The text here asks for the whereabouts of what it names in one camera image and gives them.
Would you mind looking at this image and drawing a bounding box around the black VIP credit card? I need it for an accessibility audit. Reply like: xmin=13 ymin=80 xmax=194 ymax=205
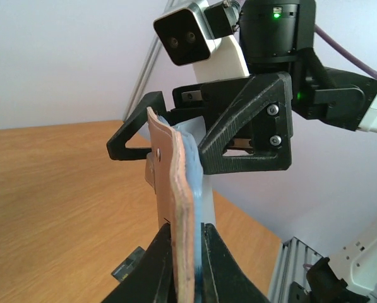
xmin=111 ymin=246 xmax=145 ymax=283

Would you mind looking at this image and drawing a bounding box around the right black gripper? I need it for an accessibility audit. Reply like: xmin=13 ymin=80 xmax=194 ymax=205
xmin=106 ymin=72 xmax=293 ymax=174

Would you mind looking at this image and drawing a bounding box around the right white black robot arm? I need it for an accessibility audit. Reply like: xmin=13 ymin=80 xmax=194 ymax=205
xmin=105 ymin=1 xmax=377 ymax=302

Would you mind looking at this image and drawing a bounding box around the pink leather card holder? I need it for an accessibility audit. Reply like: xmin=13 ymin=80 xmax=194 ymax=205
xmin=145 ymin=107 xmax=216 ymax=302

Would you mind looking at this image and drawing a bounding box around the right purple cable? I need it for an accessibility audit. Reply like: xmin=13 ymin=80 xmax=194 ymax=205
xmin=314 ymin=23 xmax=377 ymax=85

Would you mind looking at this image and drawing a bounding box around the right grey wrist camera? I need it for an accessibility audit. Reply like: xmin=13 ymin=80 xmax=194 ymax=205
xmin=153 ymin=1 xmax=249 ymax=83

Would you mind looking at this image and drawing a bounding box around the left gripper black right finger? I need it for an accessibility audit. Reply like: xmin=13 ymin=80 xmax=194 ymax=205
xmin=202 ymin=223 xmax=269 ymax=303

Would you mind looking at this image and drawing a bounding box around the right aluminium corner post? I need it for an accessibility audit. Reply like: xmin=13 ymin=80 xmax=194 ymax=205
xmin=122 ymin=0 xmax=176 ymax=122

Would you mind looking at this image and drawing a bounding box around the aluminium rail base frame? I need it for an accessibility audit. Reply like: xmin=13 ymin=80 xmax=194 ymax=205
xmin=267 ymin=237 xmax=322 ymax=302

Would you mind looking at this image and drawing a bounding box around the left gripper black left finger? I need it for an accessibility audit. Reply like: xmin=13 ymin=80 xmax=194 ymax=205
xmin=103 ymin=223 xmax=176 ymax=303

